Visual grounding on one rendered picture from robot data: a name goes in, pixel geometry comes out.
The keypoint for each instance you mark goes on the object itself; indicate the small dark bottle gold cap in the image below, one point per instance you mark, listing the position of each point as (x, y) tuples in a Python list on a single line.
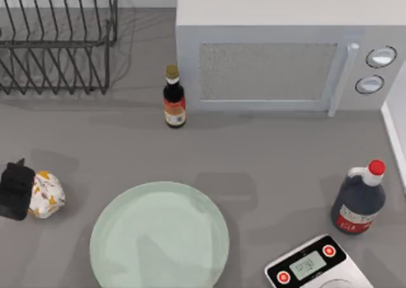
[(174, 107)]

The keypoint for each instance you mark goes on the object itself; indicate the microwave door with speckled window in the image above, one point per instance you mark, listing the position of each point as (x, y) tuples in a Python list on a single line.
[(266, 72)]

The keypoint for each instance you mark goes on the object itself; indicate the pale green plate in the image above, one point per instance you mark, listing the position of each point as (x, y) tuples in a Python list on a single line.
[(158, 237)]

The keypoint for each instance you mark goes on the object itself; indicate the pale microwave oven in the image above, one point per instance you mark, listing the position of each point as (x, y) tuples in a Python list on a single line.
[(253, 9)]

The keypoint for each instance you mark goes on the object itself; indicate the white yellow patterned bun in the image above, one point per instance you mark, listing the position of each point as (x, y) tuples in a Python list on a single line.
[(47, 193)]

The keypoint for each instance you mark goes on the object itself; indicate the black and silver kitchen scale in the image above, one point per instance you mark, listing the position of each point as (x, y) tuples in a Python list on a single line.
[(309, 264)]

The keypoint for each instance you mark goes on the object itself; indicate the large dark bottle red cap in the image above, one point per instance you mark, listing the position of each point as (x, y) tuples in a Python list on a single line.
[(358, 202)]

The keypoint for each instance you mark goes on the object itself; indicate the small microwave knob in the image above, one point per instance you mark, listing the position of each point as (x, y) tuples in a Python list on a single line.
[(369, 84)]

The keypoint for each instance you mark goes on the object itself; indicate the large microwave knob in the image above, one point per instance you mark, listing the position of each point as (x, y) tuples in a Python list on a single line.
[(380, 57)]

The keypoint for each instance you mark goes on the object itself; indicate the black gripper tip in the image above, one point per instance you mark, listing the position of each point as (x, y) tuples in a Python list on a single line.
[(15, 189)]

